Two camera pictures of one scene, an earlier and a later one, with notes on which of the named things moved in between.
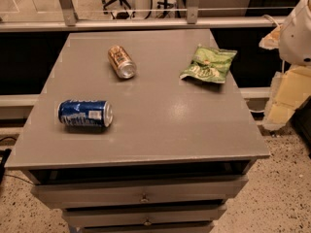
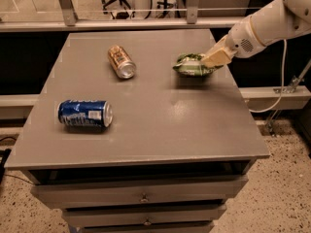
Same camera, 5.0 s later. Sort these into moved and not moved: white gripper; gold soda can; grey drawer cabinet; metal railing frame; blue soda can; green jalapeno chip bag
Moved: white gripper; green jalapeno chip bag
Not moved: gold soda can; metal railing frame; blue soda can; grey drawer cabinet
